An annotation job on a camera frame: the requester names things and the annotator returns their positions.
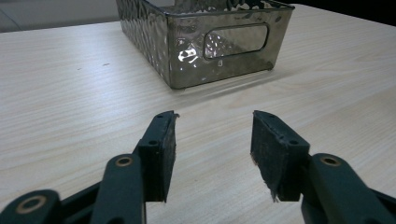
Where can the smoky transparent plastic storage box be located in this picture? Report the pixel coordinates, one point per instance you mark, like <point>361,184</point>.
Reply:
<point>199,40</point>

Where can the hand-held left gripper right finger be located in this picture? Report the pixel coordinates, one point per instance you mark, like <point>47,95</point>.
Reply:
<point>275,155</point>

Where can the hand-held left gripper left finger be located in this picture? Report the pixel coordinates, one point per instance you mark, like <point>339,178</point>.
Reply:
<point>157,155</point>

